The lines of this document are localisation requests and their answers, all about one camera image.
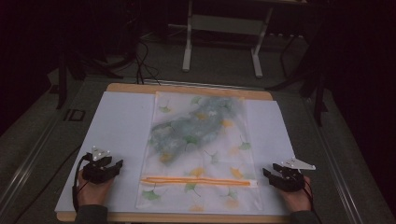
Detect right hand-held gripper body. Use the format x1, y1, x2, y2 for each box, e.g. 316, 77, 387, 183
275, 156, 317, 192

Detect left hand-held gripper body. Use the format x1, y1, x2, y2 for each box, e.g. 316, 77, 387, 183
81, 145, 114, 185

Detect leaf print zipper bag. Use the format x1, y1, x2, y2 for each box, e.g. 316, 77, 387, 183
134, 91, 263, 211

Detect person's right hand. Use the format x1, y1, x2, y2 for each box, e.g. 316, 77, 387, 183
277, 175, 313, 214

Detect person's left hand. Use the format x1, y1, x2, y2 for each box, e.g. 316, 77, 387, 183
77, 170, 115, 207

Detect white table mat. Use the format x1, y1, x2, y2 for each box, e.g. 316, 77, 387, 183
54, 91, 313, 217

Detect blue-green cloth inside bag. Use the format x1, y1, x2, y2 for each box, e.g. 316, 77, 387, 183
148, 95, 241, 163

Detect black tripod stand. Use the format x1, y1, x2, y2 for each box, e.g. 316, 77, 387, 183
266, 29, 330, 128

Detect metal strip behind table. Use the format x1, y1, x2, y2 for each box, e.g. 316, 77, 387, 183
143, 78, 250, 91

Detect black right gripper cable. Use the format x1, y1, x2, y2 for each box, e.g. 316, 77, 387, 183
303, 178, 316, 216

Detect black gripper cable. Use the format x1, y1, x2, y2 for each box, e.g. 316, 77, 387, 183
303, 178, 316, 216
71, 153, 92, 214

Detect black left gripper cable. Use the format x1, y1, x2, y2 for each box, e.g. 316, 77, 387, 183
71, 153, 92, 214

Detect black floor cable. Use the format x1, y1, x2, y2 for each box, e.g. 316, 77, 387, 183
14, 144, 82, 224

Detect metal floor rail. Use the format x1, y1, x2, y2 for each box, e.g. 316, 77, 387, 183
0, 117, 61, 214
305, 102, 364, 224

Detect black stand post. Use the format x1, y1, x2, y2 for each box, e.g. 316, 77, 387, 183
55, 50, 68, 110

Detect black floor cables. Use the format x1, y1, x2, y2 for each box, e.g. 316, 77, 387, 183
134, 39, 162, 86

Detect white metal stand frame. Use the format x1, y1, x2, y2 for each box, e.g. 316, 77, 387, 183
181, 0, 276, 79

